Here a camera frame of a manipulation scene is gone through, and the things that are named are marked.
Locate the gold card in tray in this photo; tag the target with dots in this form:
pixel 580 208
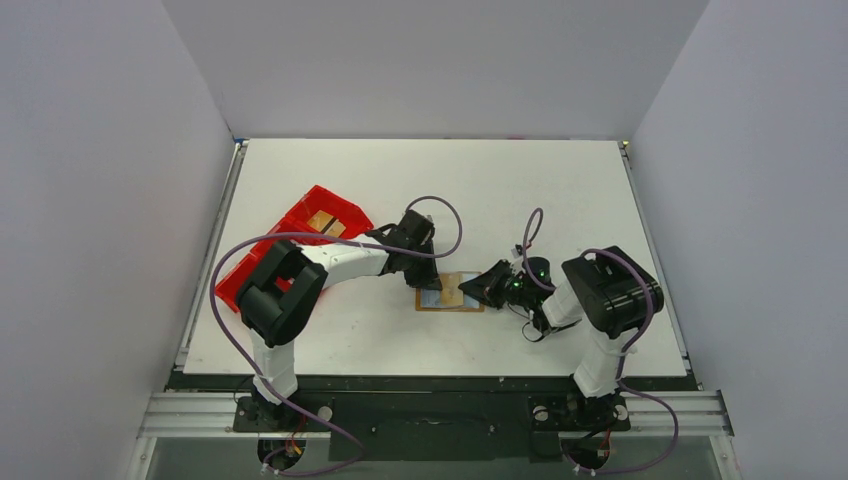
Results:
pixel 326 224

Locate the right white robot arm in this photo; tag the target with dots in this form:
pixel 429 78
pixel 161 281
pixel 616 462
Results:
pixel 605 288

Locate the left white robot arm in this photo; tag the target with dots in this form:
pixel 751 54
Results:
pixel 279 296

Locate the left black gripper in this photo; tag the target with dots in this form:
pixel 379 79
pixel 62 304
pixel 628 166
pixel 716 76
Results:
pixel 428 279

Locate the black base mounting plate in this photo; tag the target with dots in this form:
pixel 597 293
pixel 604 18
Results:
pixel 431 419

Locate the yellow leather card holder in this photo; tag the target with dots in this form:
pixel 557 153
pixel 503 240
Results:
pixel 450 299

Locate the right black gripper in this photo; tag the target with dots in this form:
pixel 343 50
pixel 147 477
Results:
pixel 493 283

